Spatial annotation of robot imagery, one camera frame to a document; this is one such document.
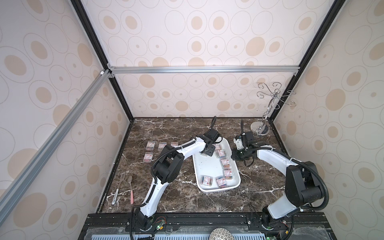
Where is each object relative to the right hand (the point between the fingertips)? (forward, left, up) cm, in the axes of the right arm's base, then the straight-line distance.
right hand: (238, 156), depth 92 cm
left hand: (+6, +17, -1) cm, 18 cm away
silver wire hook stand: (+27, -21, -2) cm, 34 cm away
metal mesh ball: (-40, +12, -2) cm, 42 cm away
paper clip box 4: (-11, +7, -3) cm, 13 cm away
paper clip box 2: (+3, +10, -3) cm, 11 cm away
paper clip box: (+8, +12, -2) cm, 15 cm away
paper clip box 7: (+6, +57, 0) cm, 57 cm away
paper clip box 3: (-4, +8, -2) cm, 9 cm away
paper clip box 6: (-16, +11, -3) cm, 20 cm away
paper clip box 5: (-16, +19, -3) cm, 25 cm away
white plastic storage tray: (-9, +12, -6) cm, 16 cm away
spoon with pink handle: (-17, +64, -3) cm, 67 cm away
